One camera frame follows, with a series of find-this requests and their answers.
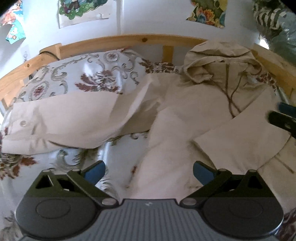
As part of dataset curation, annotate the beige hooded coat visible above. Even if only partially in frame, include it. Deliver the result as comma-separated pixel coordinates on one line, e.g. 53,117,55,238
1,41,295,206

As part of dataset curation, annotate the dark bundled clothes pile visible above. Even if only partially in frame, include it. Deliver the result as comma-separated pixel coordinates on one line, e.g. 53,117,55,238
253,0,295,65

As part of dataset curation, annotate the floral patterned bedspread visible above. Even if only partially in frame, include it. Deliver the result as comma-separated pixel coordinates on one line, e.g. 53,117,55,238
0,59,296,241

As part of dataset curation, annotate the floral patterned pillow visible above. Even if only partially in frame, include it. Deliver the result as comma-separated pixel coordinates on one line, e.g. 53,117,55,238
13,49,147,103

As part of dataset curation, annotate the wooden bed frame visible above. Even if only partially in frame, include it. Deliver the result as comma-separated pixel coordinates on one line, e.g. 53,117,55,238
1,34,295,108

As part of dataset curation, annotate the floral wall poster right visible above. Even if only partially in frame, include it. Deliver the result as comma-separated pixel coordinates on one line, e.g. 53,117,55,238
186,0,228,28

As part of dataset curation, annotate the cartoon wall poster middle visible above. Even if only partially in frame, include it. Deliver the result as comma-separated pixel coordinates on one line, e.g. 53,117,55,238
58,0,113,28

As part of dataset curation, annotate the colourful wall poster left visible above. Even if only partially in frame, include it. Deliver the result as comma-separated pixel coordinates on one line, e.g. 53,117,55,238
1,1,26,45

